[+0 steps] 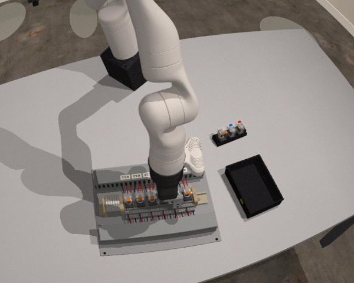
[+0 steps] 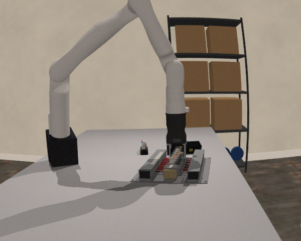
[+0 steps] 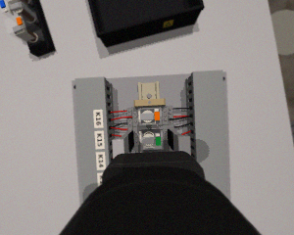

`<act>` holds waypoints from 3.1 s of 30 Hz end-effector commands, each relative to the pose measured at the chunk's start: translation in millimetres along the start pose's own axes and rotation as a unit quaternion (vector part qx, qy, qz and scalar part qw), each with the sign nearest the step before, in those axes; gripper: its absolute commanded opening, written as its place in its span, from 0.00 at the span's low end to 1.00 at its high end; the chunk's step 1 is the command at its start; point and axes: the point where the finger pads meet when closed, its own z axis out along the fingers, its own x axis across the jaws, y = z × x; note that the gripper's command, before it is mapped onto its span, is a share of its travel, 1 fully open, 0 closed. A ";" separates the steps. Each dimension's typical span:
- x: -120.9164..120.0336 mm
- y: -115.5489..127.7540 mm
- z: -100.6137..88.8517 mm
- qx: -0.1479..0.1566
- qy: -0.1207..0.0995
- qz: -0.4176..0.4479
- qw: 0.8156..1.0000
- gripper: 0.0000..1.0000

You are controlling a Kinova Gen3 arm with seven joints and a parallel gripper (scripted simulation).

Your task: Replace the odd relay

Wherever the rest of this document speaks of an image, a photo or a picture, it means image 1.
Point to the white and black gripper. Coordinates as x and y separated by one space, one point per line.
167 175

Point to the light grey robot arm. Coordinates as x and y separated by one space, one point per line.
152 32

